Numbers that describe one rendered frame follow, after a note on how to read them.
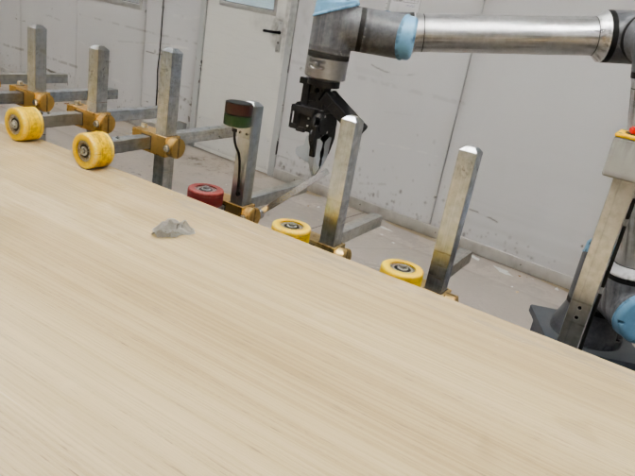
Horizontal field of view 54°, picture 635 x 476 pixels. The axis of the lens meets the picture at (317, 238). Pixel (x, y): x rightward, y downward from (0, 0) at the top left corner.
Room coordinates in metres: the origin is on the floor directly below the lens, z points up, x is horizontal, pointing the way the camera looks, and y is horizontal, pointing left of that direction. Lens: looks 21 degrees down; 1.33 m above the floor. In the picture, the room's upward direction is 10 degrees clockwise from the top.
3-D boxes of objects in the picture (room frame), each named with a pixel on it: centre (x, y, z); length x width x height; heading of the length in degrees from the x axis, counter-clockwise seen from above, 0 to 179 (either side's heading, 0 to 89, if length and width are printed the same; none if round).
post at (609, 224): (1.01, -0.48, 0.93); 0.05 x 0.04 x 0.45; 61
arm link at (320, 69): (1.38, 0.05, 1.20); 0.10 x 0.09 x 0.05; 151
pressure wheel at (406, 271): (1.06, -0.16, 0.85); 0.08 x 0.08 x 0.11
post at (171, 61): (1.49, 0.41, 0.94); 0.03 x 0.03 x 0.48; 61
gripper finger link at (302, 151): (1.37, 0.06, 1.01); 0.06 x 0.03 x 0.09; 61
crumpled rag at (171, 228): (1.05, 0.27, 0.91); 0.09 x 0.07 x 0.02; 145
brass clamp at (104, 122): (1.62, 0.65, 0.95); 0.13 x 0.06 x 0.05; 61
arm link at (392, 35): (1.39, -0.07, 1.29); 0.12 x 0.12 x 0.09; 1
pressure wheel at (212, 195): (1.32, 0.26, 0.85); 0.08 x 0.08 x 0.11
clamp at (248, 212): (1.38, 0.21, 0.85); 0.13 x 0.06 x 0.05; 61
